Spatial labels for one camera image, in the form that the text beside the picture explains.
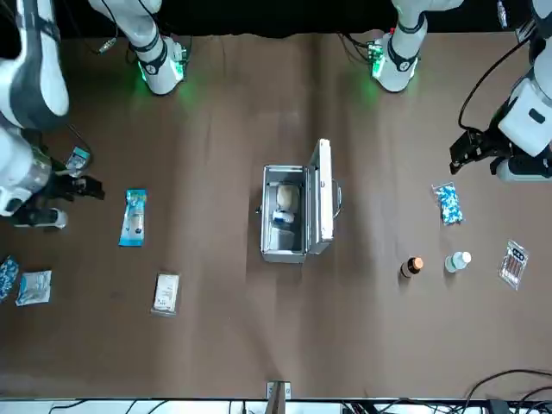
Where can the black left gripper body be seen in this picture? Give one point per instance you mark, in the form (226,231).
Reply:
(487,146)

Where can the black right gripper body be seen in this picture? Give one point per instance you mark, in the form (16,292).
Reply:
(58,187)

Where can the blue cotton swab packet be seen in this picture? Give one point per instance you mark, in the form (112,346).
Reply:
(134,217)

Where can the white gauze packet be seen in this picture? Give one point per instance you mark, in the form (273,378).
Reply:
(166,294)

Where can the silver aluminium medical case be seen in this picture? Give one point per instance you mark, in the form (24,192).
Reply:
(284,256)

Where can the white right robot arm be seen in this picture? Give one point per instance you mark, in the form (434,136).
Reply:
(159,60)

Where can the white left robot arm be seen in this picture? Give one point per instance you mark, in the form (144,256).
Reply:
(399,52)

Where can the small teal packet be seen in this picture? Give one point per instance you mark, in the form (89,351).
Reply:
(79,158)

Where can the blue white capsule bag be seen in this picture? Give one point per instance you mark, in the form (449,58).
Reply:
(6,276)
(448,203)

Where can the clear bottle white cap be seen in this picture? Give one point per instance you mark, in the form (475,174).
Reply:
(458,261)

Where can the white blue soft packet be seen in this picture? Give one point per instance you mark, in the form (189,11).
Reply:
(34,288)

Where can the brown bottle orange cap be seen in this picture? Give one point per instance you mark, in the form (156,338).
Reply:
(412,267)

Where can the clear packet of brown vials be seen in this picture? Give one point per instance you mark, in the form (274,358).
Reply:
(513,264)

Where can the beige bandage roll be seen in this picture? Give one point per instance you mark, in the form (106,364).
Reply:
(286,196)

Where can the blue white small pack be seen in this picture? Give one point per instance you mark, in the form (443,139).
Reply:
(282,216)

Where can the grey flat packet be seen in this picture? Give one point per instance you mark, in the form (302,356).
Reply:
(282,238)

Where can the aluminium frame post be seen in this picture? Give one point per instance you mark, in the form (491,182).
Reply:
(278,397)

